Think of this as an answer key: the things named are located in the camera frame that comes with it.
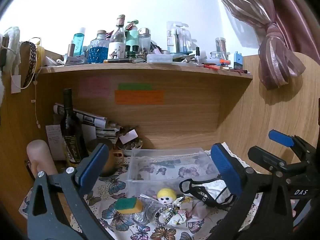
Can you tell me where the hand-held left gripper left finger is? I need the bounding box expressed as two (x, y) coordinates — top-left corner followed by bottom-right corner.
(27, 143), (115, 240)

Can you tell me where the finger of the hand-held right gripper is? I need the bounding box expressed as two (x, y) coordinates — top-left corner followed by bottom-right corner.
(247, 145), (295, 173)
(268, 129), (304, 153)

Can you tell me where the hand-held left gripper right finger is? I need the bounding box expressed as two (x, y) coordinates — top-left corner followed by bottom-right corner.
(207, 142), (293, 240)

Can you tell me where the brown mug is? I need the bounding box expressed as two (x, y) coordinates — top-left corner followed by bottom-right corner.
(86, 138), (124, 177)

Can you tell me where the butterfly print tablecloth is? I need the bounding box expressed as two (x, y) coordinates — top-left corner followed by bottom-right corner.
(19, 142), (263, 240)

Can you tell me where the stack of folded papers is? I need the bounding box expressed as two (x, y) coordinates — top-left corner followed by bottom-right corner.
(95, 122), (125, 145)

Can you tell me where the small white bowl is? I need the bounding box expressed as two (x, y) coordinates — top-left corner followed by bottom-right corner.
(117, 141), (143, 157)

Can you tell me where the dark wine bottle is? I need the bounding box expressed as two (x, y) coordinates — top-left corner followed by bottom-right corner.
(60, 88), (89, 167)

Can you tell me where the black face mask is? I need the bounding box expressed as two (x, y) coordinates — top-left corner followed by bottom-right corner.
(179, 177), (237, 209)

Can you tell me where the white card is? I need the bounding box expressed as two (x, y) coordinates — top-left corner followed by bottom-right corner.
(119, 129), (139, 144)

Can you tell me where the white handwritten note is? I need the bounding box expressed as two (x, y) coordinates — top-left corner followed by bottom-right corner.
(46, 124), (66, 161)

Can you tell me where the rolled newspaper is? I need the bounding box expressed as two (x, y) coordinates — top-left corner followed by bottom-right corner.
(53, 102), (108, 129)

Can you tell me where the yellow green sponge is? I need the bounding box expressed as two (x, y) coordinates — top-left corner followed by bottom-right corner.
(115, 196), (143, 215)

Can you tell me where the beige cylinder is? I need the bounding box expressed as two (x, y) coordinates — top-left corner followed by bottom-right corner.
(27, 140), (58, 175)

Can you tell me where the clear plastic container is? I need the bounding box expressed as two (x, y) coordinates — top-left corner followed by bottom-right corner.
(126, 147), (220, 198)

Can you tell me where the yellow haired cloth doll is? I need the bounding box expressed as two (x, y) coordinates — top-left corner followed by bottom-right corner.
(157, 188), (208, 227)

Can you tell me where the wooden desk hutch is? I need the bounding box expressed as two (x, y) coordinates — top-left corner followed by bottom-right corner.
(0, 41), (320, 240)

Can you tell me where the crumpled clear wrapper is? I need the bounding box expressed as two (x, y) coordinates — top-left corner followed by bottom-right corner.
(132, 194), (163, 225)

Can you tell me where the pink sticky note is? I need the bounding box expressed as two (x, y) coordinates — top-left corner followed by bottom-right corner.
(79, 77), (110, 98)

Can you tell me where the orange sticky note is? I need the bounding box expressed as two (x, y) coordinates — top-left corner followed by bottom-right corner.
(115, 90), (165, 105)

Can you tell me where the pink striped curtain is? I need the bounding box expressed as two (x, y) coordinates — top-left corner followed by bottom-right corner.
(209, 0), (320, 90)

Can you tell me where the green sticky note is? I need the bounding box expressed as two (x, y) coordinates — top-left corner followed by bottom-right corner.
(118, 83), (152, 90)

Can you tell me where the small blue box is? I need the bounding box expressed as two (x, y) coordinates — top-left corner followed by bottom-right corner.
(234, 52), (244, 70)

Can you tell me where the white small carton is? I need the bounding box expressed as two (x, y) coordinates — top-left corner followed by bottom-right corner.
(64, 55), (87, 65)

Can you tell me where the clear cylindrical jar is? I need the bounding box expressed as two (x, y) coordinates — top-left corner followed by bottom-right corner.
(215, 37), (227, 58)

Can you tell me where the round blue bottle with cork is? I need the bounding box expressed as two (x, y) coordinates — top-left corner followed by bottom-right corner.
(89, 30), (109, 63)

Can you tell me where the clear bottle with white label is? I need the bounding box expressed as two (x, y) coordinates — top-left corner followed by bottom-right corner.
(108, 14), (126, 60)

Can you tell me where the tall blue toner bottle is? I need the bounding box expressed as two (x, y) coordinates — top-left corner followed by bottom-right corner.
(72, 27), (86, 57)

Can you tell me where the flat clear plastic box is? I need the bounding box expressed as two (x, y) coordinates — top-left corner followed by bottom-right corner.
(146, 54), (173, 64)

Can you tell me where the black lace headband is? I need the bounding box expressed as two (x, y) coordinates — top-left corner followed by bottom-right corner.
(21, 41), (38, 88)

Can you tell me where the mint pump bottle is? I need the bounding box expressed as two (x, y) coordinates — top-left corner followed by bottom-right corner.
(125, 20), (139, 53)

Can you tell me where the clear jar with silver lid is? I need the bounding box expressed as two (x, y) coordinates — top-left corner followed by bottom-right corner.
(138, 28), (151, 53)

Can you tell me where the clear blister package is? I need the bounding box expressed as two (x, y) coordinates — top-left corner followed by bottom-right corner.
(166, 21), (192, 53)

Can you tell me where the white fluffy towel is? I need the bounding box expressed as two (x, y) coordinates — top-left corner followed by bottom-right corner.
(0, 26), (22, 68)

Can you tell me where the black white beaded hair tie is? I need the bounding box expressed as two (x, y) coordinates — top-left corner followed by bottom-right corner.
(155, 204), (175, 227)

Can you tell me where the white charger with cable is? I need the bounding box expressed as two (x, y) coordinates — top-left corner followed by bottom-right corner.
(11, 37), (42, 128)

